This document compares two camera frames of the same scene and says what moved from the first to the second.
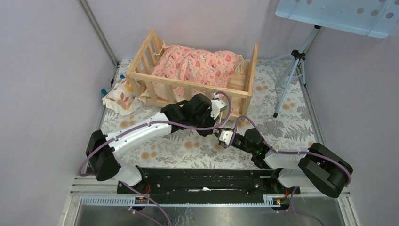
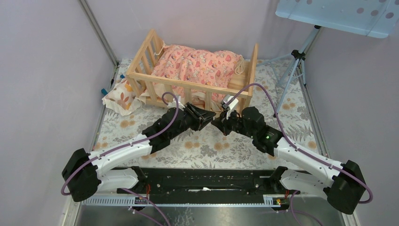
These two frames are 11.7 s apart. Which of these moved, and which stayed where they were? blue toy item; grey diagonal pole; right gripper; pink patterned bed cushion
Moved: right gripper
Stayed: blue toy item; grey diagonal pole; pink patterned bed cushion
